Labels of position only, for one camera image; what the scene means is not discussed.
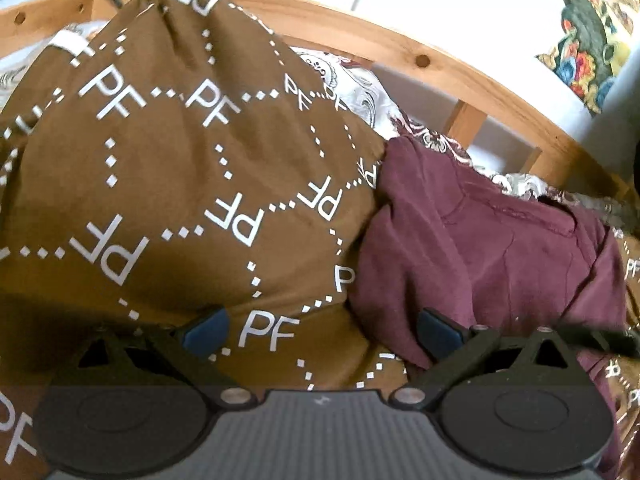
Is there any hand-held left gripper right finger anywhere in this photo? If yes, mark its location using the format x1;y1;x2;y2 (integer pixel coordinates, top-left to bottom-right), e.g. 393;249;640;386
391;307;582;408

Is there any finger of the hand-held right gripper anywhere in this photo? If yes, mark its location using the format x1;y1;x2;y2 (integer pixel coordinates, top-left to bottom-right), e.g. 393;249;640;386
552;322;640;357

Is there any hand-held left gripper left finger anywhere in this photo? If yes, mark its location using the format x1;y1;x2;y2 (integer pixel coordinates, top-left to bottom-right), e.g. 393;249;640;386
75;308;258;407

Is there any maroon garment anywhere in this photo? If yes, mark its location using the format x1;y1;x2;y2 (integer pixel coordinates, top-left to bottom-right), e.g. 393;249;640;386
347;135;640;480

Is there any brown letter-print blanket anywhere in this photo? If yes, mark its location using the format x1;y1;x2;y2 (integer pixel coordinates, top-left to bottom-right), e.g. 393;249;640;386
0;0;416;466

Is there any white paisley bed sheet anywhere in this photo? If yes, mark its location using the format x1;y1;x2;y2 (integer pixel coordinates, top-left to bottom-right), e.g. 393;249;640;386
0;22;640;241

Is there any wooden bed frame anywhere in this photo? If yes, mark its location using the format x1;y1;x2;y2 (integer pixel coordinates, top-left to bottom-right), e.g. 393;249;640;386
0;0;632;203

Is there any colourful wall poster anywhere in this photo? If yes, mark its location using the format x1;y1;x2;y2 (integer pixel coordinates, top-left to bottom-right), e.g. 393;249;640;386
536;0;638;117

